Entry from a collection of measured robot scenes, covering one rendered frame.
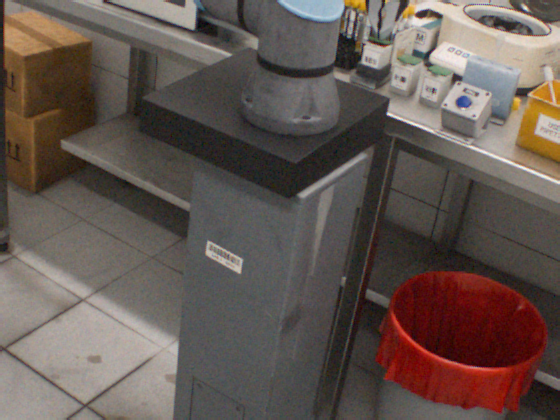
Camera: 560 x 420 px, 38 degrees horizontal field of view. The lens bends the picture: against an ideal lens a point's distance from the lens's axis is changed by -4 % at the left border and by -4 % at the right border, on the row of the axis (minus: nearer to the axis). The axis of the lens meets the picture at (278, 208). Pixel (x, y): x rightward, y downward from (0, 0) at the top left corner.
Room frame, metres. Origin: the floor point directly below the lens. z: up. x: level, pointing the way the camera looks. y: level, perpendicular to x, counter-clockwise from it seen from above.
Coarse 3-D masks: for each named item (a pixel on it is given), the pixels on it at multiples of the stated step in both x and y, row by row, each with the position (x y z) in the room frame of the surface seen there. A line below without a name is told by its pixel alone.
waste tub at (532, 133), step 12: (528, 96) 1.35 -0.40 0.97; (540, 96) 1.41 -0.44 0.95; (528, 108) 1.35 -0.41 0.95; (540, 108) 1.33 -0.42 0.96; (552, 108) 1.32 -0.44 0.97; (528, 120) 1.34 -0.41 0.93; (540, 120) 1.33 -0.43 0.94; (552, 120) 1.32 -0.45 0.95; (528, 132) 1.34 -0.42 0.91; (540, 132) 1.33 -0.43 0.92; (552, 132) 1.32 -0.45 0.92; (516, 144) 1.35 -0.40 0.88; (528, 144) 1.34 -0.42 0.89; (540, 144) 1.32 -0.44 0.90; (552, 144) 1.31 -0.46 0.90; (552, 156) 1.31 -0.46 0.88
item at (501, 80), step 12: (468, 60) 1.48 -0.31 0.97; (480, 60) 1.48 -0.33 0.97; (492, 60) 1.50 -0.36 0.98; (468, 72) 1.48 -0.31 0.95; (480, 72) 1.47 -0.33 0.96; (492, 72) 1.46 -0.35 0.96; (504, 72) 1.45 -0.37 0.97; (516, 72) 1.45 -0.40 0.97; (468, 84) 1.47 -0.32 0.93; (480, 84) 1.47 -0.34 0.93; (492, 84) 1.46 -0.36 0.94; (504, 84) 1.45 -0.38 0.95; (516, 84) 1.46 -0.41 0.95; (492, 96) 1.45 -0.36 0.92; (504, 96) 1.45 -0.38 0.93; (492, 108) 1.45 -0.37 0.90; (504, 108) 1.44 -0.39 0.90; (492, 120) 1.43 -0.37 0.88; (504, 120) 1.43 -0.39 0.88
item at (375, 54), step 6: (372, 42) 1.55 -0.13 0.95; (366, 48) 1.53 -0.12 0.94; (372, 48) 1.53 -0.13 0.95; (378, 48) 1.53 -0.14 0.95; (384, 48) 1.53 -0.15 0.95; (390, 48) 1.55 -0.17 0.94; (366, 54) 1.53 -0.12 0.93; (372, 54) 1.53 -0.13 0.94; (378, 54) 1.52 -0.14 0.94; (384, 54) 1.53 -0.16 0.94; (390, 54) 1.56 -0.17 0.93; (366, 60) 1.53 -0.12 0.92; (372, 60) 1.53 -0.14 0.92; (378, 60) 1.52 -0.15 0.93; (384, 60) 1.54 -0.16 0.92; (372, 66) 1.52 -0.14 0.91; (378, 66) 1.52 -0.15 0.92
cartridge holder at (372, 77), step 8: (360, 64) 1.53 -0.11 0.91; (360, 72) 1.53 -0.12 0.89; (368, 72) 1.52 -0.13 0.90; (376, 72) 1.52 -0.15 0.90; (384, 72) 1.54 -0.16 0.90; (352, 80) 1.52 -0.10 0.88; (360, 80) 1.51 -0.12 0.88; (368, 80) 1.51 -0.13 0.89; (376, 80) 1.51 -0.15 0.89; (384, 80) 1.54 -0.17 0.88
